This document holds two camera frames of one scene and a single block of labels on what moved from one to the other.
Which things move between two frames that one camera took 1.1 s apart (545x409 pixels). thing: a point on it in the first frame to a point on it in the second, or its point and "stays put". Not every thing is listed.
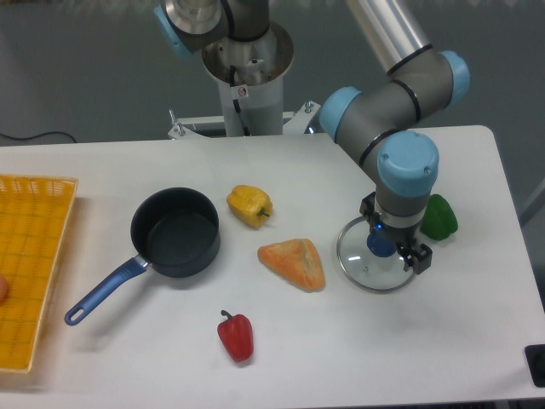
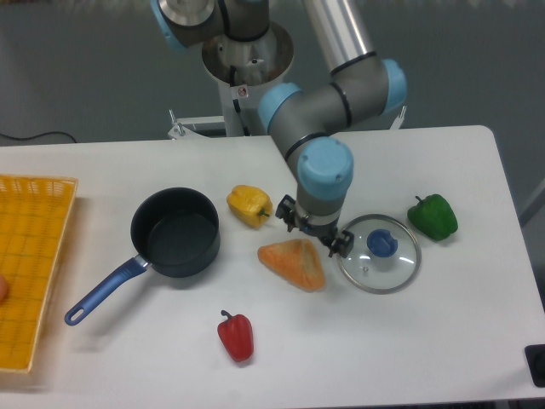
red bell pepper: [236, 332] stays put
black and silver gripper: [404, 231] to [323, 227]
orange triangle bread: [295, 262] stays put
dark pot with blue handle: [176, 231] stays put
